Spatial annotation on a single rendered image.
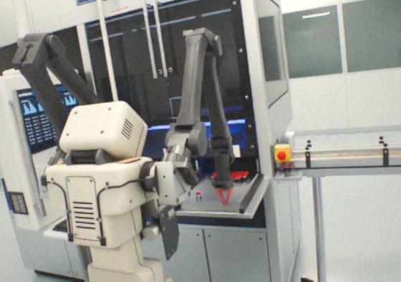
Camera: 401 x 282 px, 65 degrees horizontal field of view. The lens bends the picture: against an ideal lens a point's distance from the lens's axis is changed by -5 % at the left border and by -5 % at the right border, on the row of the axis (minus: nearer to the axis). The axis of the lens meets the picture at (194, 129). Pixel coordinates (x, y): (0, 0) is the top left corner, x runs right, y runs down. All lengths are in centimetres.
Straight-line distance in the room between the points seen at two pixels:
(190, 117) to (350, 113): 539
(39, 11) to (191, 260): 175
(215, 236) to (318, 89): 462
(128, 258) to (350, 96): 553
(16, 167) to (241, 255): 123
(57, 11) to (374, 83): 518
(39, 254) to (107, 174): 209
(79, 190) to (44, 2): 151
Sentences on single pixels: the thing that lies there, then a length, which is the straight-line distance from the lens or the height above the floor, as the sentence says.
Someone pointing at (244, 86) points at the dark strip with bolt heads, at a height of 133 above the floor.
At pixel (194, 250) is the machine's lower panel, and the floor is 44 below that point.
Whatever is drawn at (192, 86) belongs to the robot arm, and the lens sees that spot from 100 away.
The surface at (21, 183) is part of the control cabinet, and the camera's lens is 171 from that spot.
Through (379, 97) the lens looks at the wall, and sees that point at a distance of 623.
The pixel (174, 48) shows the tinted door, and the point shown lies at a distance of 171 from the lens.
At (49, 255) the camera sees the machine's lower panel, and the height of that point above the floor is 25.
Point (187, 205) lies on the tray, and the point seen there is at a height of 90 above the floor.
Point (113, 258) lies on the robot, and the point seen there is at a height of 95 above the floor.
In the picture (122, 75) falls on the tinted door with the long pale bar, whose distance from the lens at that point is 187.
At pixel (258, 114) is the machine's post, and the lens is 158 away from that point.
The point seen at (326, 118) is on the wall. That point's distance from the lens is 624.
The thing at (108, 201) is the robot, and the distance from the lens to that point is 87.
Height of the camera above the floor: 144
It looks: 10 degrees down
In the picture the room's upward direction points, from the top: 8 degrees counter-clockwise
